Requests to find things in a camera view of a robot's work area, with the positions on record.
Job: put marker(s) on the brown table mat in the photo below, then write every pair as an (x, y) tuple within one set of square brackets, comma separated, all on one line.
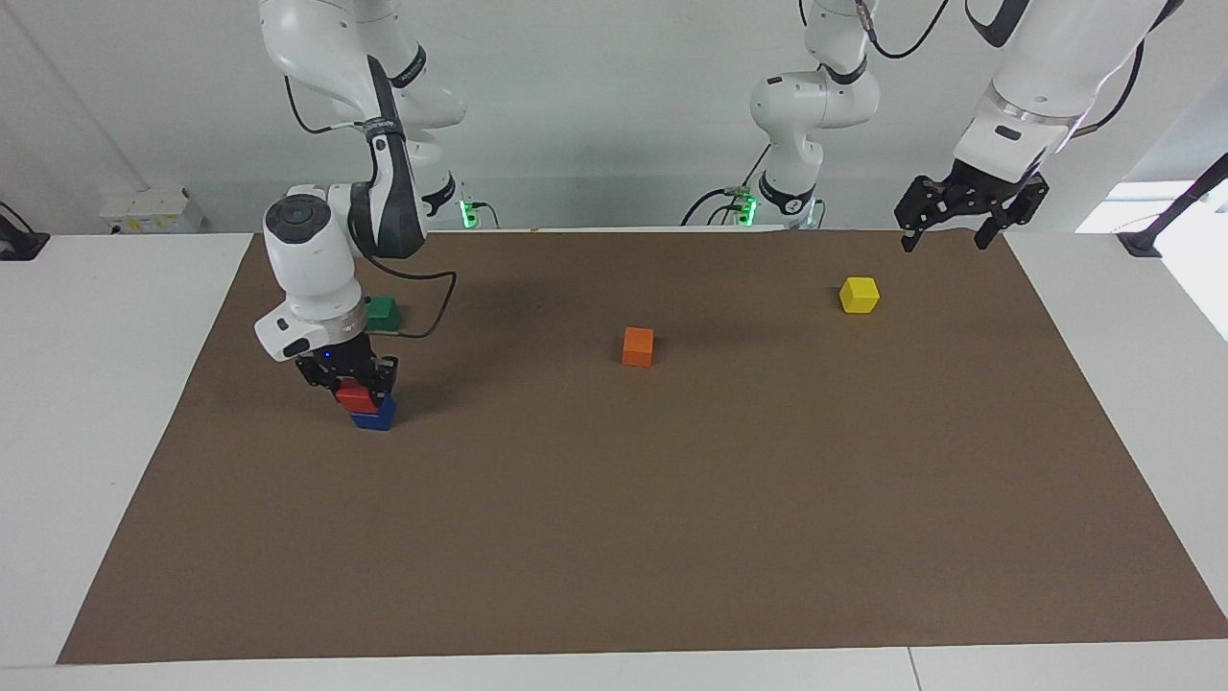
[(614, 499)]

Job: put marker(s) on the black angled stand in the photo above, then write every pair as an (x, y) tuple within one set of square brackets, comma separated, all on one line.
[(1142, 242)]

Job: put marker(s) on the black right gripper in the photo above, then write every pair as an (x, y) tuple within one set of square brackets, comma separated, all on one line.
[(336, 360)]

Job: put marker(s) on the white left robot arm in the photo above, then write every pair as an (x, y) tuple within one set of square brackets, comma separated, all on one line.
[(815, 101)]

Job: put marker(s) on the blue wooden block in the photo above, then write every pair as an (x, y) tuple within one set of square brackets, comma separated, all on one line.
[(374, 419)]

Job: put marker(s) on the white wall outlet box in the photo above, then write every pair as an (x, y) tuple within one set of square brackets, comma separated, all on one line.
[(153, 211)]

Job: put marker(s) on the green wooden block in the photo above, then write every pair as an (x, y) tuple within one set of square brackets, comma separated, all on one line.
[(384, 312)]

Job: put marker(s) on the red wooden block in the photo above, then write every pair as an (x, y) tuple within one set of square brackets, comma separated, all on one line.
[(357, 396)]

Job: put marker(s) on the orange wooden block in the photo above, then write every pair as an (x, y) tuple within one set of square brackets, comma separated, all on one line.
[(637, 346)]

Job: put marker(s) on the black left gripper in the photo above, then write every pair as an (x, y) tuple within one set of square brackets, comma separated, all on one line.
[(969, 192)]

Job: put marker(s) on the yellow wooden block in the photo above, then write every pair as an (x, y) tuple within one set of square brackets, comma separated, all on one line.
[(859, 295)]

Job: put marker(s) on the black table clamp mount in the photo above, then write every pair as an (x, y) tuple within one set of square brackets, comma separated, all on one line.
[(21, 245)]

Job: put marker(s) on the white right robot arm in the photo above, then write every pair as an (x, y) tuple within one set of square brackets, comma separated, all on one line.
[(312, 259)]

